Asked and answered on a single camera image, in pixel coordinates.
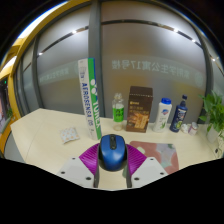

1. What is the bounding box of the green plant in white pot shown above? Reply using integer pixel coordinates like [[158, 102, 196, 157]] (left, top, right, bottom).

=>
[[198, 91, 224, 158]]

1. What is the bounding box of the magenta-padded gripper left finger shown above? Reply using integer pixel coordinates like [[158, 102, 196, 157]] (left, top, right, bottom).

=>
[[56, 143, 101, 189]]

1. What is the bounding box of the white bottle with blue cap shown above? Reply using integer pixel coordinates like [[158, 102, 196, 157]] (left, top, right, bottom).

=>
[[152, 97, 173, 133]]

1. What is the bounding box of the blue and black computer mouse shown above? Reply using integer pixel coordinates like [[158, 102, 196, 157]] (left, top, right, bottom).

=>
[[98, 133, 128, 173]]

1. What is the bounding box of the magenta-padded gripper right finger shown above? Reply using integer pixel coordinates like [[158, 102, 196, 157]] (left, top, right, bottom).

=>
[[124, 143, 169, 189]]

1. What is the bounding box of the dark blue pump bottle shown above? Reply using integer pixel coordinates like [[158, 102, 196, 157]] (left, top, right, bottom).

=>
[[169, 94, 189, 134]]

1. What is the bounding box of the floral pastel mouse pad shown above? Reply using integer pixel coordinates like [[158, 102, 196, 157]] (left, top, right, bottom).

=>
[[129, 140, 180, 175]]

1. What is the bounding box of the brown cardboard snack box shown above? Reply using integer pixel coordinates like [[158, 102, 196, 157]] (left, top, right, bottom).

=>
[[125, 85, 154, 134]]

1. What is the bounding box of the small white pink jar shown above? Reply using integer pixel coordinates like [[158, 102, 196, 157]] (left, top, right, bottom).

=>
[[188, 121, 199, 136]]

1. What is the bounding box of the white green shuttlecock tube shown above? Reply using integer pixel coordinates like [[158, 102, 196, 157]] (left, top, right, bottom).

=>
[[77, 57, 103, 141]]

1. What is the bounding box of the clear bottle with green label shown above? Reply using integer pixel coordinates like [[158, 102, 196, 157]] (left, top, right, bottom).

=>
[[111, 92, 125, 132]]

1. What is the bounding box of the small patterned tissue packet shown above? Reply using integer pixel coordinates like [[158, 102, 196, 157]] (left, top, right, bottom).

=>
[[59, 126, 81, 145]]

